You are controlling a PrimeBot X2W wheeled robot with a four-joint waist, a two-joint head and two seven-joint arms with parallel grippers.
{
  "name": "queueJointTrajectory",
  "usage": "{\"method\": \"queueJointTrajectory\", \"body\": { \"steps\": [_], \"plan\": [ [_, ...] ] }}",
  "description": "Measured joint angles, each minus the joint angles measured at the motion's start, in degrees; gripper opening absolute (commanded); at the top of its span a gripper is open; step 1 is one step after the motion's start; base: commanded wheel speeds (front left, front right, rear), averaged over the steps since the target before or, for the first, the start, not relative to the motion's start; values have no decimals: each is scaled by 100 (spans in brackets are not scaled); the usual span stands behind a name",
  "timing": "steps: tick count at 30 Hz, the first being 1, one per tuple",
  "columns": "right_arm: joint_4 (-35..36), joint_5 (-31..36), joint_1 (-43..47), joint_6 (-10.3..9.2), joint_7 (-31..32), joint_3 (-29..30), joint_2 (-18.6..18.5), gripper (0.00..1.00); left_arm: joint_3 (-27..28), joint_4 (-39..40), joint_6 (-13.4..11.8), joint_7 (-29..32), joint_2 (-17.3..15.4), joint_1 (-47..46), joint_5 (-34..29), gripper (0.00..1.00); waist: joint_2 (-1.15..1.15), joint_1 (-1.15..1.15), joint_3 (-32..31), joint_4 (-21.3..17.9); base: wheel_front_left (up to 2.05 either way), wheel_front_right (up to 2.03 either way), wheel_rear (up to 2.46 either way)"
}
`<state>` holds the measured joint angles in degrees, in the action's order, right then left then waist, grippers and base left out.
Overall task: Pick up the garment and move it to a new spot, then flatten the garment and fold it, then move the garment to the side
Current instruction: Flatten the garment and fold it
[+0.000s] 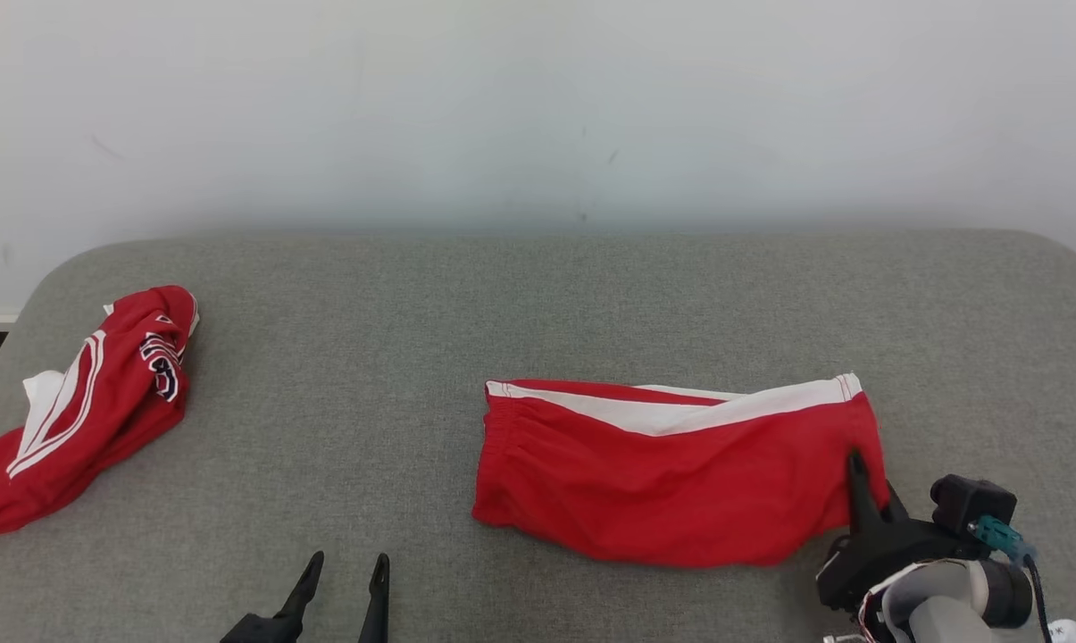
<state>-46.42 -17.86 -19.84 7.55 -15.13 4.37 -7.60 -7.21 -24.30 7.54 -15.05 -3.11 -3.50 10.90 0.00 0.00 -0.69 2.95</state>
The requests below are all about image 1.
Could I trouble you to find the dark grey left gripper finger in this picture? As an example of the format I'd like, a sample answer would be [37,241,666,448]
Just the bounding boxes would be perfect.
[357,553,392,643]
[276,550,326,621]

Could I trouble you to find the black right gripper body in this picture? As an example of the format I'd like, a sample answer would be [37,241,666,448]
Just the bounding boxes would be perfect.
[815,516,989,617]

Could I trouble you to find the red Bulls basketball jersey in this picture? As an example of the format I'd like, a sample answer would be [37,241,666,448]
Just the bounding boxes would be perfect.
[0,285,201,539]

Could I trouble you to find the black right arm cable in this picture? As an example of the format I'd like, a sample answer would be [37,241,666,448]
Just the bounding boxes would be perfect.
[1024,554,1055,643]

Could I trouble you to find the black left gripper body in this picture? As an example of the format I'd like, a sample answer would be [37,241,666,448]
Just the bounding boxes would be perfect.
[220,611,301,643]

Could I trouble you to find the red white-trimmed shorts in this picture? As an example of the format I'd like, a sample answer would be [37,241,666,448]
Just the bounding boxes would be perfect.
[471,372,892,570]

